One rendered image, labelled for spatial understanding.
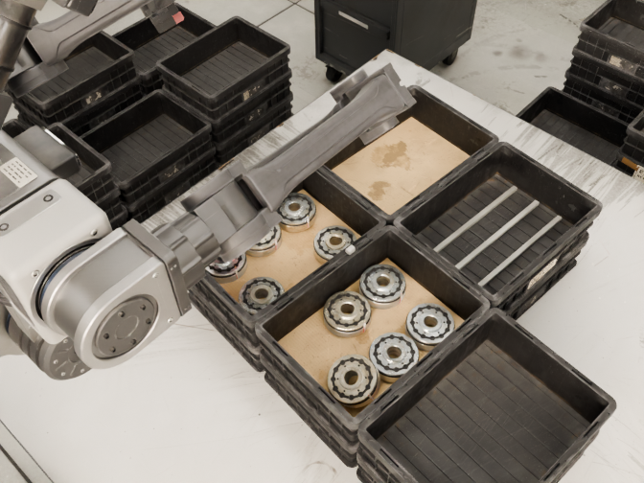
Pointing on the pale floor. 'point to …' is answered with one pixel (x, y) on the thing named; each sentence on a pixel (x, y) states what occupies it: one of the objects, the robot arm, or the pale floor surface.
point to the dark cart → (390, 32)
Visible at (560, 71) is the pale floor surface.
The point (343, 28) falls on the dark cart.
